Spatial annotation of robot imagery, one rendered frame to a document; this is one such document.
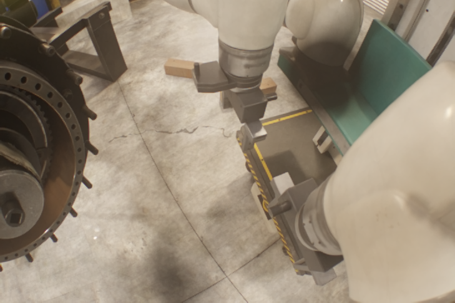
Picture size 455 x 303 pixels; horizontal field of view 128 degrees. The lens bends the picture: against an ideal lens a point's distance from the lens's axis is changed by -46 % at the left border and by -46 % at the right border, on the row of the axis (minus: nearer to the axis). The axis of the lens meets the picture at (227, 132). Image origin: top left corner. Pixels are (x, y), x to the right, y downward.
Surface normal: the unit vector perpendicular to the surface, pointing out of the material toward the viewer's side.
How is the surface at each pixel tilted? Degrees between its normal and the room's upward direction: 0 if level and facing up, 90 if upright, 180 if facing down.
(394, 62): 90
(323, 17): 87
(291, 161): 0
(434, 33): 90
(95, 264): 0
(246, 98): 0
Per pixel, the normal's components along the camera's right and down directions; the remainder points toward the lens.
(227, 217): 0.03, -0.55
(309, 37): -0.84, 0.47
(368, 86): -0.94, 0.27
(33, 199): 0.88, 0.42
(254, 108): 0.34, 0.79
